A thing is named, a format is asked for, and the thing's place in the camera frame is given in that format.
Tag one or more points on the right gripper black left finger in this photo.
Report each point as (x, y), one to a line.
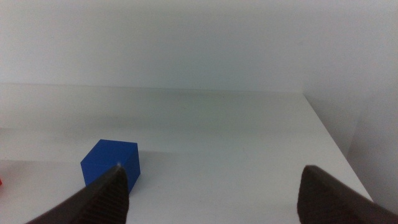
(102, 202)

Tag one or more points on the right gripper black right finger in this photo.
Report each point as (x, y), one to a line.
(326, 202)

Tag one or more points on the blue cube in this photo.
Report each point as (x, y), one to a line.
(105, 152)

